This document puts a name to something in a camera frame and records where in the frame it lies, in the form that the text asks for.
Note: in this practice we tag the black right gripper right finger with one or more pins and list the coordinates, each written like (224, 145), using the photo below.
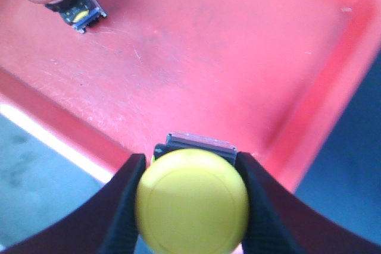
(281, 223)

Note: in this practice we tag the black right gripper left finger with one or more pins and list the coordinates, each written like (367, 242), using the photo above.
(105, 223)

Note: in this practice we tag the red plastic tray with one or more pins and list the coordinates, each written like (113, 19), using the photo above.
(272, 77)

